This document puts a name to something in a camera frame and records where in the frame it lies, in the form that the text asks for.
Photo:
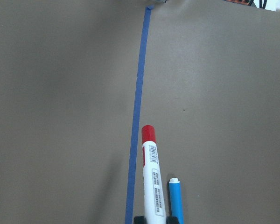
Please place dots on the red white marker pen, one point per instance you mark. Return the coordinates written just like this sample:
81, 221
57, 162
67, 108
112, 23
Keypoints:
154, 205

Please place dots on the blue highlighter pen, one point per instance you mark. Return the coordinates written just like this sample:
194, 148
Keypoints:
176, 199

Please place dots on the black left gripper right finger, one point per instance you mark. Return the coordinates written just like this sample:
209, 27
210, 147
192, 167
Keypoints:
172, 220

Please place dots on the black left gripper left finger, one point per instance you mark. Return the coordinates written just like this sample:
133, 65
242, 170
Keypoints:
139, 220

